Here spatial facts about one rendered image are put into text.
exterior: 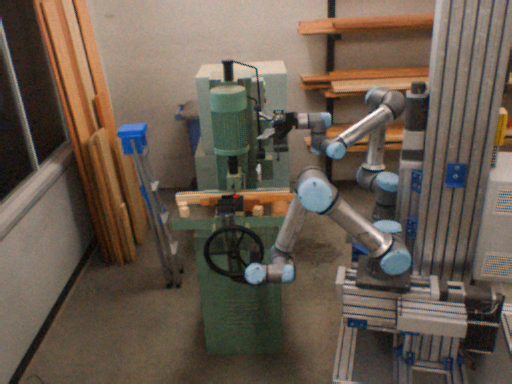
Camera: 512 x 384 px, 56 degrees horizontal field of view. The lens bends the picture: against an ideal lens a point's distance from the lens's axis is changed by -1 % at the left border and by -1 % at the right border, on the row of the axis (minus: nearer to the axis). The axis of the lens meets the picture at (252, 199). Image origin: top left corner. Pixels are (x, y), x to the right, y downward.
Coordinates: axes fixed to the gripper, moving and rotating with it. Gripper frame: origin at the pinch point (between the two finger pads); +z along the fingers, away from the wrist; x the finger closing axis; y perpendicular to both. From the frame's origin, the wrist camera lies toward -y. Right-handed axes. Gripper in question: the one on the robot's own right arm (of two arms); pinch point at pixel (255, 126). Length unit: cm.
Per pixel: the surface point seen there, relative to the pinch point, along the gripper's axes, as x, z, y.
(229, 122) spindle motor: -0.8, 12.2, 3.2
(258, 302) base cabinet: 64, 3, -73
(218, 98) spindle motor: -7.9, 16.4, 12.3
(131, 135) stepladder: -38, 78, -52
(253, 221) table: 34.4, 3.4, -32.2
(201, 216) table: 31, 30, -32
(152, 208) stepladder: -7, 72, -91
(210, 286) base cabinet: 57, 29, -63
